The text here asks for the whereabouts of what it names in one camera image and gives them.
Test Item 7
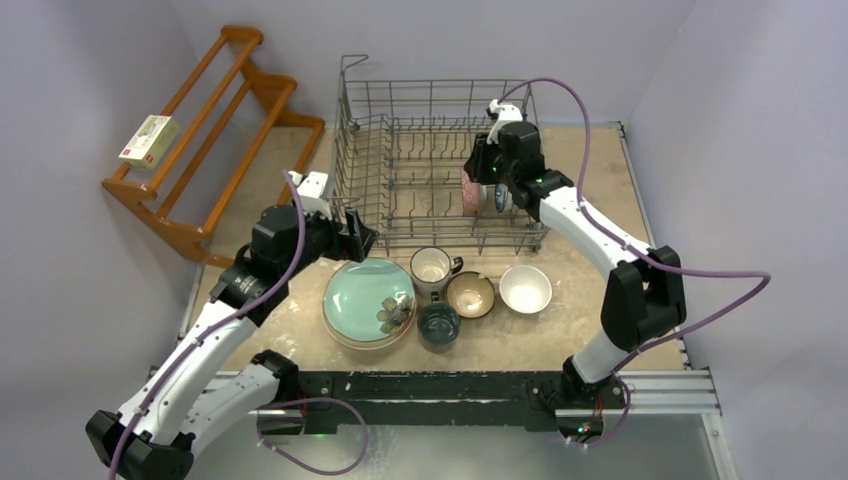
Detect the blue white pattern bowl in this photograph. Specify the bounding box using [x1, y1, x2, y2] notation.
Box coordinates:
[494, 183, 512, 213]

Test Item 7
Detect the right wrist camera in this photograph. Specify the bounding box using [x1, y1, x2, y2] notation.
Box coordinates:
[486, 99, 525, 144]

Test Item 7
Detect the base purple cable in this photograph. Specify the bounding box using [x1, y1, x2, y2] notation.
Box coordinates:
[256, 397, 368, 477]

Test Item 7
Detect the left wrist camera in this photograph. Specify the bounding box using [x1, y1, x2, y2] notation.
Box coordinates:
[288, 170, 334, 219]

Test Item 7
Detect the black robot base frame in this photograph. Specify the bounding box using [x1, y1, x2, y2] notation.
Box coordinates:
[250, 350, 629, 440]

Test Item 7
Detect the teal floral plate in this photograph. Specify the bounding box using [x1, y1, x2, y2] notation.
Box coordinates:
[322, 258, 417, 344]

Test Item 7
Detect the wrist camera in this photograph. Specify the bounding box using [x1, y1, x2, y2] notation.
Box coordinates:
[486, 99, 525, 144]
[288, 170, 334, 219]

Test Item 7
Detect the small cardboard box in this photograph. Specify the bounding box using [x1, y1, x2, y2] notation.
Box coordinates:
[118, 115, 180, 170]

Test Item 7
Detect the wooden shelf rack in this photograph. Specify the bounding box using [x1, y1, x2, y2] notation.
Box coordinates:
[101, 25, 325, 268]

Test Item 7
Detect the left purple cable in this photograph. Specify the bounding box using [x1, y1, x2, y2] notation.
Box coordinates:
[105, 169, 309, 480]

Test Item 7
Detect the grey wire dish rack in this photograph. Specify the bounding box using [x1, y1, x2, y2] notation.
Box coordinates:
[331, 54, 547, 255]

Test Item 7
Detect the tan brown-rimmed bowl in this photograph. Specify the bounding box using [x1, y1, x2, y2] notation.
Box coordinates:
[445, 271, 496, 319]

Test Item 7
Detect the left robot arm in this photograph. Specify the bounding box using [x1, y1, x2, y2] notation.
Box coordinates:
[86, 205, 377, 479]

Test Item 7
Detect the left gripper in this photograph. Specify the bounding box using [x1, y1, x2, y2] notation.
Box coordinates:
[280, 202, 376, 280]

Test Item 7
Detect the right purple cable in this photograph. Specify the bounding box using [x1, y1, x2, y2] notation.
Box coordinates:
[496, 77, 773, 452]

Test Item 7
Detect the dark green mug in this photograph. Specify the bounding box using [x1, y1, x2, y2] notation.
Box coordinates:
[417, 292, 461, 353]

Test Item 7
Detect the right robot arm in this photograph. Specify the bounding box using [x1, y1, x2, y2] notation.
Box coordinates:
[463, 121, 687, 407]

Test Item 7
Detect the brown floral pattern bowl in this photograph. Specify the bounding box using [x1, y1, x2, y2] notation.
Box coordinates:
[461, 170, 488, 216]

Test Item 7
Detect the white ribbed mug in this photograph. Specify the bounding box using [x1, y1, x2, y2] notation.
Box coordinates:
[409, 246, 464, 302]

